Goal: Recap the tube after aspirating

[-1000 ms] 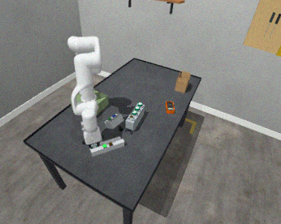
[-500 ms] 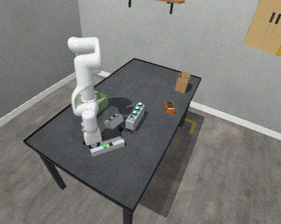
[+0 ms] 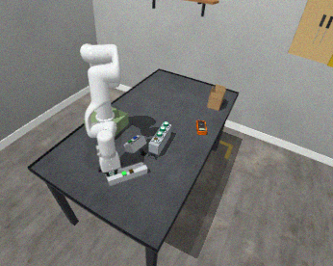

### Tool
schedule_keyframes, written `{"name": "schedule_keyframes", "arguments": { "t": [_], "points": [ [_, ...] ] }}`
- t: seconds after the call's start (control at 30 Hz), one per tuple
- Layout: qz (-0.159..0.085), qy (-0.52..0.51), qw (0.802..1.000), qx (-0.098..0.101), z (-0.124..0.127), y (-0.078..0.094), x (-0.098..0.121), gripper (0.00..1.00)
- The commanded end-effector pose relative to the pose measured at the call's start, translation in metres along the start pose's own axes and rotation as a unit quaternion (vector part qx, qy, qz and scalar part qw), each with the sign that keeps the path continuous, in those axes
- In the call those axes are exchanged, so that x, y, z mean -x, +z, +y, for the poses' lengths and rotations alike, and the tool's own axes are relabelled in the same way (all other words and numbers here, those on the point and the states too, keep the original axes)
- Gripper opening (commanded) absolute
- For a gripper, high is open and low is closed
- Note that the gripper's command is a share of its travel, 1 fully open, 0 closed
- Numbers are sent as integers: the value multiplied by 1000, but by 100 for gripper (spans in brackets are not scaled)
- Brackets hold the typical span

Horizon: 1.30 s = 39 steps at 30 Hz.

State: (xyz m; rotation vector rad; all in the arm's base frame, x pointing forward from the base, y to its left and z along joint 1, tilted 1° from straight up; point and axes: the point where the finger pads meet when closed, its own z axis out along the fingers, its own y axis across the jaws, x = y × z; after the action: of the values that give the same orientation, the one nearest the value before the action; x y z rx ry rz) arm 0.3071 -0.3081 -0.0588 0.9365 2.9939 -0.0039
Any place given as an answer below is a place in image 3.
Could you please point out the small brown cardboard box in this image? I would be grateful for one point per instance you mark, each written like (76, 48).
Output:
(215, 98)

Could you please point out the light grey panel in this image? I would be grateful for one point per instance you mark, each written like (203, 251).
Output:
(132, 172)

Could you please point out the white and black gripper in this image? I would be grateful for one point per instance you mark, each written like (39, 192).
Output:
(106, 166)

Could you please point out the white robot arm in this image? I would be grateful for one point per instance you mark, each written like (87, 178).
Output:
(102, 77)

